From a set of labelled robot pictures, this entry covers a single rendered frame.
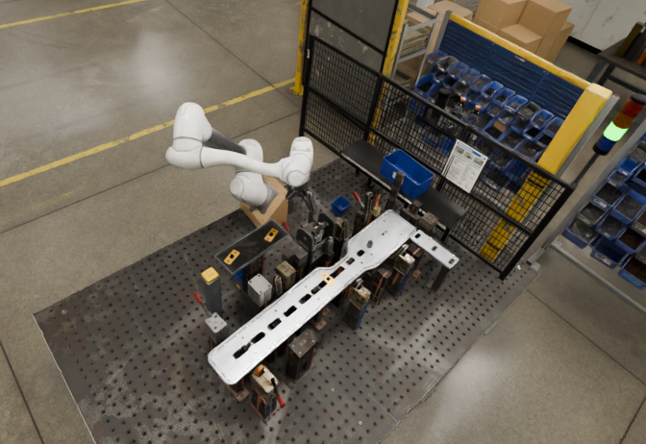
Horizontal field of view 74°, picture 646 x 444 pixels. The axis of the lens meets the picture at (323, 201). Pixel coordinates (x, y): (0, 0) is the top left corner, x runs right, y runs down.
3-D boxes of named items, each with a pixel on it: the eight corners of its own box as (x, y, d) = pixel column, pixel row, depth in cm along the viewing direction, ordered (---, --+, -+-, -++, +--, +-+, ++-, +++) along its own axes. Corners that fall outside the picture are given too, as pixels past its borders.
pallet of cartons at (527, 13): (500, 97, 567) (538, 19, 491) (454, 68, 606) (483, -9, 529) (548, 75, 626) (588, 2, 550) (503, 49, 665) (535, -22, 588)
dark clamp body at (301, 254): (294, 301, 250) (300, 263, 222) (280, 286, 256) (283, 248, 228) (308, 290, 256) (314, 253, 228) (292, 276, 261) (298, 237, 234)
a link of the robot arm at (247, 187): (246, 207, 275) (223, 201, 256) (248, 180, 279) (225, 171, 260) (267, 206, 267) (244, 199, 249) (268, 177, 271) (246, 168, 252)
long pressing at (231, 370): (234, 393, 184) (234, 392, 183) (202, 356, 194) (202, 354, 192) (418, 230, 260) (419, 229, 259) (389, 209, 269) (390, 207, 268)
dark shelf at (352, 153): (447, 232, 260) (449, 229, 258) (339, 153, 297) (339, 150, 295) (466, 214, 272) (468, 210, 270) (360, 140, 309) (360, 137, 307)
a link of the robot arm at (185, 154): (197, 164, 199) (199, 136, 202) (160, 164, 201) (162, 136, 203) (207, 172, 212) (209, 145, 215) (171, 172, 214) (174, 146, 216)
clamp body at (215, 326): (218, 369, 219) (213, 337, 193) (205, 353, 223) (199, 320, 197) (234, 357, 224) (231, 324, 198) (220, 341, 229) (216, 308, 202)
